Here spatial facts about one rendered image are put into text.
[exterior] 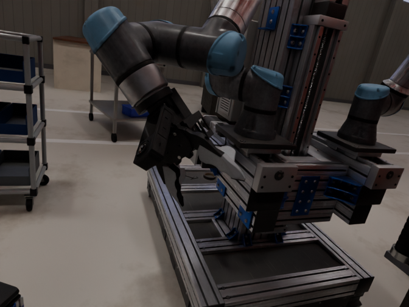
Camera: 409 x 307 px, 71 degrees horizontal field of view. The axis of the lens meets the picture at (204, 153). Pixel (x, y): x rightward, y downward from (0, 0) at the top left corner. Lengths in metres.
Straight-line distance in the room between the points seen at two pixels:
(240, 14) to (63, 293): 1.31
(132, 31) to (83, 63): 5.42
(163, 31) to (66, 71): 5.44
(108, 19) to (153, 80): 0.11
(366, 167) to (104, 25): 1.04
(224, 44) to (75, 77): 5.53
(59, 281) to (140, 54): 1.25
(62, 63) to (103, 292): 4.93
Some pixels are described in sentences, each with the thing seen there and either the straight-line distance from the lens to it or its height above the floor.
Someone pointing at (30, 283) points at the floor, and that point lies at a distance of 1.58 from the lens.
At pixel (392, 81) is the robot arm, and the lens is 1.44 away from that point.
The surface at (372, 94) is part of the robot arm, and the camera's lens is 1.30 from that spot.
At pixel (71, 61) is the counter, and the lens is 5.94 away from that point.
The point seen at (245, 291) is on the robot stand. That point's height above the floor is 0.23.
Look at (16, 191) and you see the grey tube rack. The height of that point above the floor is 0.14.
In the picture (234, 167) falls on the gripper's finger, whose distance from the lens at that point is 0.46.
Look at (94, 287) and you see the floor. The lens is 1.52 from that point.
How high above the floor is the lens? 1.08
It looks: 20 degrees down
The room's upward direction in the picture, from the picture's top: 9 degrees clockwise
